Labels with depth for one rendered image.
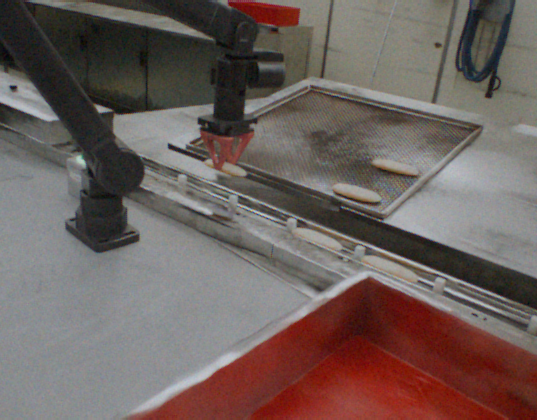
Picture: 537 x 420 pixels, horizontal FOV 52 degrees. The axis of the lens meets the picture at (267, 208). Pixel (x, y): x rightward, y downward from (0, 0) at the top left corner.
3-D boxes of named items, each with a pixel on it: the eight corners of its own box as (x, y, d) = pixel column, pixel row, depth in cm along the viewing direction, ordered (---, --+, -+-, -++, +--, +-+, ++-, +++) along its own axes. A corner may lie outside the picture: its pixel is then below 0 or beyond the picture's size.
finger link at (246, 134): (252, 168, 107) (256, 121, 103) (227, 176, 101) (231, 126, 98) (225, 158, 110) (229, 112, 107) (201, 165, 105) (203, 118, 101)
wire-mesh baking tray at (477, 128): (185, 149, 125) (185, 143, 124) (309, 89, 158) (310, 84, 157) (383, 221, 98) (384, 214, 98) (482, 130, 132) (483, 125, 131)
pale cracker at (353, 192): (328, 191, 107) (328, 186, 106) (337, 183, 110) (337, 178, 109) (376, 205, 102) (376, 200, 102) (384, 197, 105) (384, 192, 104)
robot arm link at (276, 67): (214, 15, 97) (237, 21, 91) (269, 18, 103) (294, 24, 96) (210, 83, 102) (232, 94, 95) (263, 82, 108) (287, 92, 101)
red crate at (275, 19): (225, 17, 455) (226, 0, 450) (250, 16, 483) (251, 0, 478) (276, 25, 431) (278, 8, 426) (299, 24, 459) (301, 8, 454)
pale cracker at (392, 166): (369, 166, 116) (369, 161, 116) (376, 159, 119) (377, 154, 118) (414, 178, 111) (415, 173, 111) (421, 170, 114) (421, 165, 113)
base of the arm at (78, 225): (63, 227, 98) (97, 254, 91) (60, 185, 95) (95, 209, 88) (106, 216, 104) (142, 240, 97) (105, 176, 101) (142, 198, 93)
